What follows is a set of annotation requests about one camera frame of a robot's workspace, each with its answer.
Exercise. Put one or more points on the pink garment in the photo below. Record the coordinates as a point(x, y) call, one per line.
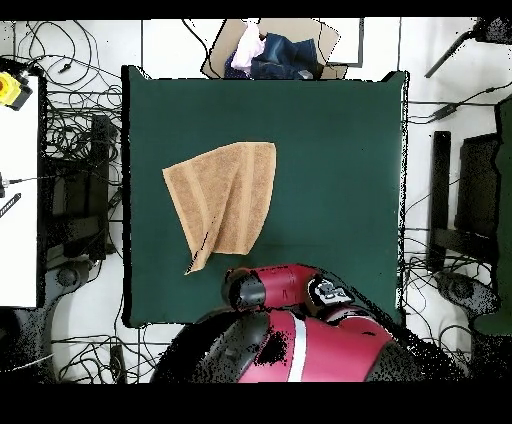
point(248, 48)

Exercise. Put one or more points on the black stand base with caster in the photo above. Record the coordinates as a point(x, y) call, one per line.
point(66, 276)
point(462, 288)

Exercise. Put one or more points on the blue denim jeans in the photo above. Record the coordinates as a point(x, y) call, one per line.
point(288, 56)

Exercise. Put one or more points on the black tripod leg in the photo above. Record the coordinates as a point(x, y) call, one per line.
point(496, 30)

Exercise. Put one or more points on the orange terry towel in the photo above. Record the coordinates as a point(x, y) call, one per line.
point(224, 200)

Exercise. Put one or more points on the black frame stand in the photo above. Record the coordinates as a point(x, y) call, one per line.
point(98, 160)

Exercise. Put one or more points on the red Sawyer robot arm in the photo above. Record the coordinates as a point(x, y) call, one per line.
point(320, 348)

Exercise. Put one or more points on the dark green table cloth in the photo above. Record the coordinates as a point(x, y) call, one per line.
point(340, 160)

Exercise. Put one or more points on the green cloth covered table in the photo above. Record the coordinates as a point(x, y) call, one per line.
point(504, 200)

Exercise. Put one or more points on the brown cardboard box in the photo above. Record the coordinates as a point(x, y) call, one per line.
point(320, 40)

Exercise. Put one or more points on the white desk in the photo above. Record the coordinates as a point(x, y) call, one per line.
point(18, 240)

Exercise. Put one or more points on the black flat tool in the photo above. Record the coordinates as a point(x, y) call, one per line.
point(10, 204)

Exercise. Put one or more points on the yellow emergency stop button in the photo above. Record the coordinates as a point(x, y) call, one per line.
point(10, 90)

